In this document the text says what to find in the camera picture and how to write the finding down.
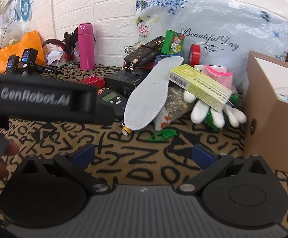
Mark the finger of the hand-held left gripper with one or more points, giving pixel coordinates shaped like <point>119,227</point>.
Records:
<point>85,105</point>

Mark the grey sock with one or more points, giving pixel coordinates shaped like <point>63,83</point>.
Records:
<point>162,121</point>

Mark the black printed bar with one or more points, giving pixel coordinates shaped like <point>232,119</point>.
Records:
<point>48,70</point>

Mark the orange bag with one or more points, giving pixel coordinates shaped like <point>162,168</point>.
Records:
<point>0,55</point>

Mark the red black feather shuttlecock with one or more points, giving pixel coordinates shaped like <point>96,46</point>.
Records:
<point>68,47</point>

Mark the green plastic clip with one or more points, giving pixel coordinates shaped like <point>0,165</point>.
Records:
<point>162,135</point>

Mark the pink knit cloth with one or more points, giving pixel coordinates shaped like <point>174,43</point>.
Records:
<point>219,78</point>

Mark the pink thermos bottle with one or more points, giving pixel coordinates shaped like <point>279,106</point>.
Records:
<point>86,45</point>

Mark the small red box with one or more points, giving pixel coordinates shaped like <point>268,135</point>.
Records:
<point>91,81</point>

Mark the small black screen device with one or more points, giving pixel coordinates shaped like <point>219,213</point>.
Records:
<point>12,63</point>

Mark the white flat box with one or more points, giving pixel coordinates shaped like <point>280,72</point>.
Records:
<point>222,68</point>

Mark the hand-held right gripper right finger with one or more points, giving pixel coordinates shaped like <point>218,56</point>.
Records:
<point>203,156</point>

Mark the blue owl wall decoration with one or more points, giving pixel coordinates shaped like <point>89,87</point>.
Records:
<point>24,7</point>

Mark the yellow green carton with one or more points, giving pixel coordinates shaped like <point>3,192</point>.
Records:
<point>198,85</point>

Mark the crumpled white tissue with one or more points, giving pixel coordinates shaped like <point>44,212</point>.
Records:
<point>54,57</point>

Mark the green printed box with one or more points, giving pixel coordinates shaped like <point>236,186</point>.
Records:
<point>175,42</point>

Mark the white glove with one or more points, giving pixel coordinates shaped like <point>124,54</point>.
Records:
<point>203,111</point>

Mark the brown patterned phone wallet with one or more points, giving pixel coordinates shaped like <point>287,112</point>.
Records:
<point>146,53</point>

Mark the large black box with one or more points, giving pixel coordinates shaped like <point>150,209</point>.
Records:
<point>124,81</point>

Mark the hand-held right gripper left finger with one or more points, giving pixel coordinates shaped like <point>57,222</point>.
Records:
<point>83,155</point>

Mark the red tape roll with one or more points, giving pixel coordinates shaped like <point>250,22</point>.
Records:
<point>195,54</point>

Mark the blue box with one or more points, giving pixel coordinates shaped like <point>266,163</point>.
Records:
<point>162,57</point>

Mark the clear bag of dried herbs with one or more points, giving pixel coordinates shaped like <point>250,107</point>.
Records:
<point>177,104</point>

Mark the floral plastic pillow bag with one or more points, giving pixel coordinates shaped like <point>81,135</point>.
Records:
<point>233,24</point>

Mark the black digital scale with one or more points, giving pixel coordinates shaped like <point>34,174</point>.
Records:
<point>111,104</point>

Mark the large black screen device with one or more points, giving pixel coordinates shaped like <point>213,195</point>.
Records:
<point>27,59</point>

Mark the letter print desktop cloth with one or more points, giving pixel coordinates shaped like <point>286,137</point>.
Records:
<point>139,151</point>

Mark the grey shoe insole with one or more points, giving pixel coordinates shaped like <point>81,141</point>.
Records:
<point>148,91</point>

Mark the brown cardboard box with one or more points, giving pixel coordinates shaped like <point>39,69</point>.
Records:
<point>268,119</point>

